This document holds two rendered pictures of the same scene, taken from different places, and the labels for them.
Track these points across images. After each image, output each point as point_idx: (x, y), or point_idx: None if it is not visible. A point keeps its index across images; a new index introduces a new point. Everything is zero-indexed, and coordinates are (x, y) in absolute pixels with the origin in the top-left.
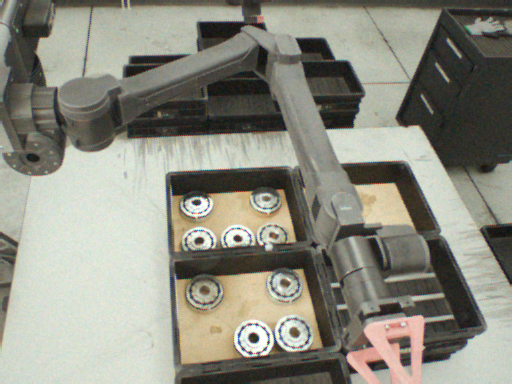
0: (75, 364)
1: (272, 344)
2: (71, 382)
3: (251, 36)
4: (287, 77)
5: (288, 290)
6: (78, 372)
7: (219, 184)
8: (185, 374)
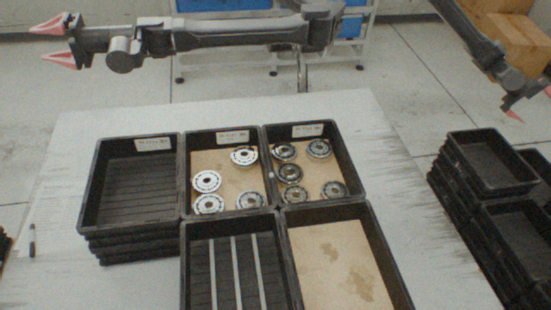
0: (214, 126)
1: (201, 191)
2: (204, 126)
3: (331, 3)
4: (287, 18)
5: (244, 202)
6: (210, 127)
7: (340, 158)
8: (178, 135)
